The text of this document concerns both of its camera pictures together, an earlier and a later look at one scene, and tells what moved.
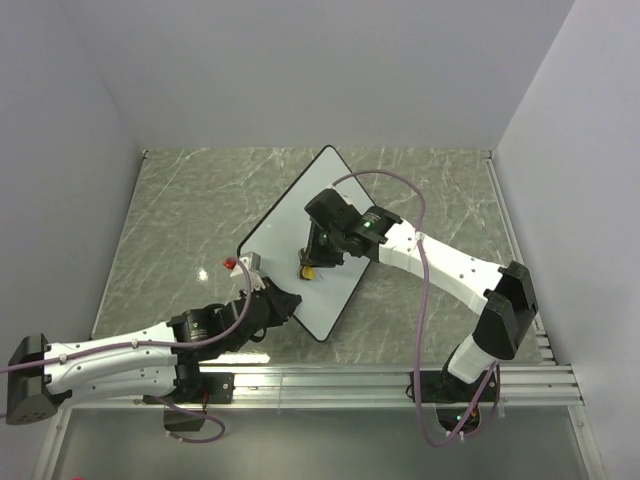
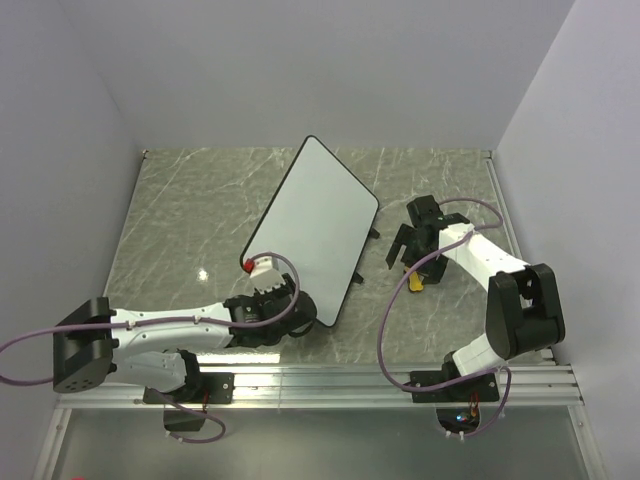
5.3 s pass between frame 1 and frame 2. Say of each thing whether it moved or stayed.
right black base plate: stayed
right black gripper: moved
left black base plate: stayed
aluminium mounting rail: stayed
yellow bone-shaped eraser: moved
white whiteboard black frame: moved
